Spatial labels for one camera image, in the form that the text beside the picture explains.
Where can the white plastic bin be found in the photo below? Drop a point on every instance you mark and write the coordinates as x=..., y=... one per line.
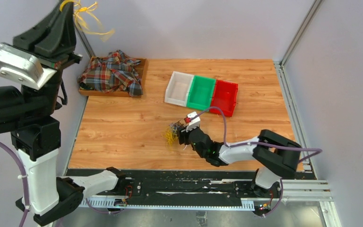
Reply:
x=178, y=88

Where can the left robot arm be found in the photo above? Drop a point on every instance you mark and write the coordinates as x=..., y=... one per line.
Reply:
x=27, y=114

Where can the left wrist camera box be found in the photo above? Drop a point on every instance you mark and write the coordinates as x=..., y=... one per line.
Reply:
x=23, y=68

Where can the green plastic bin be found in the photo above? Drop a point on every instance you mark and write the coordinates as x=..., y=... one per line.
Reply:
x=201, y=92

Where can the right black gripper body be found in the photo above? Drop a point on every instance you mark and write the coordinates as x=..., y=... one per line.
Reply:
x=184, y=136

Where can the plaid cloth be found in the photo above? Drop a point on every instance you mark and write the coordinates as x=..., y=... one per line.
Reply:
x=114, y=72

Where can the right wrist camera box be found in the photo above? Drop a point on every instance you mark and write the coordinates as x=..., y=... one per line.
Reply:
x=192, y=121

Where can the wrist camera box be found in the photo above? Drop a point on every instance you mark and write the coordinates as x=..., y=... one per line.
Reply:
x=192, y=121
x=23, y=68

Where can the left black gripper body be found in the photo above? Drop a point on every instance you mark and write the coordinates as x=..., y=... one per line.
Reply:
x=60, y=58

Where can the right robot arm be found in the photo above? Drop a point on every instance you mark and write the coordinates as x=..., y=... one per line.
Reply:
x=278, y=155

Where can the red plastic bin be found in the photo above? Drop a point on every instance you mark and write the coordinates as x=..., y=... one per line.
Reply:
x=224, y=97

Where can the aluminium rail frame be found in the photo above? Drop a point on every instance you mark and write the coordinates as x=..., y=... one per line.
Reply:
x=303, y=202

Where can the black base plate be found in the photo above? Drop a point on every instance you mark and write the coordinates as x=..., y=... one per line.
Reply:
x=191, y=188

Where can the wooden tray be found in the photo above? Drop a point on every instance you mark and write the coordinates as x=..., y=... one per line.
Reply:
x=141, y=70

